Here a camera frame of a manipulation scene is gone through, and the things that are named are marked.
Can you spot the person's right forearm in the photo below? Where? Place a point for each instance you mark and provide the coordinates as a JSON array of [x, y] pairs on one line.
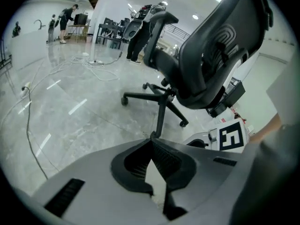
[[267, 128]]

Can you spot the black office chair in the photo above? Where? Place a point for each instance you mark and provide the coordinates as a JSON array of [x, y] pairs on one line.
[[201, 62]]

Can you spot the black box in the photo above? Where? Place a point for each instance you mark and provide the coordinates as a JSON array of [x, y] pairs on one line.
[[80, 19]]

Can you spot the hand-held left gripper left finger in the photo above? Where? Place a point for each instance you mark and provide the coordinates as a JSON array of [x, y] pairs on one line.
[[122, 166]]

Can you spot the person's dark grey clothing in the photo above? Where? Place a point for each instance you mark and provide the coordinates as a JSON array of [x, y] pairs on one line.
[[276, 172]]

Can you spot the black desk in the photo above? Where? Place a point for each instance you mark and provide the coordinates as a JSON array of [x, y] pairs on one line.
[[110, 33]]

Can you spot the black metal railing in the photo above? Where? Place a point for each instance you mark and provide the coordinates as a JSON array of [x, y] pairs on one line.
[[178, 30]]

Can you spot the white power strip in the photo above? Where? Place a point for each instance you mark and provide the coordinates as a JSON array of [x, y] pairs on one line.
[[96, 61], [25, 88]]

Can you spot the black metal rack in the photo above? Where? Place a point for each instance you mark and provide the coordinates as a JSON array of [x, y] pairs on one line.
[[4, 55]]

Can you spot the wooden table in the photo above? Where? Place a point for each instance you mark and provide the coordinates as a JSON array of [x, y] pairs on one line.
[[79, 28]]

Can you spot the round ceiling light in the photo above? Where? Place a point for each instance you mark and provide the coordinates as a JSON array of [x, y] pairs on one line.
[[195, 17]]

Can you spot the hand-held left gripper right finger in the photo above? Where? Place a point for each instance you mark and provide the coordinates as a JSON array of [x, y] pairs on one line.
[[180, 170]]

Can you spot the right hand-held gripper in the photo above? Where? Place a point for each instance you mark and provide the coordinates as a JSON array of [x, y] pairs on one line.
[[230, 137]]

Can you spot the black computer case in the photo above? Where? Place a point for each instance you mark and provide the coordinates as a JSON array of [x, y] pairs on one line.
[[234, 95]]

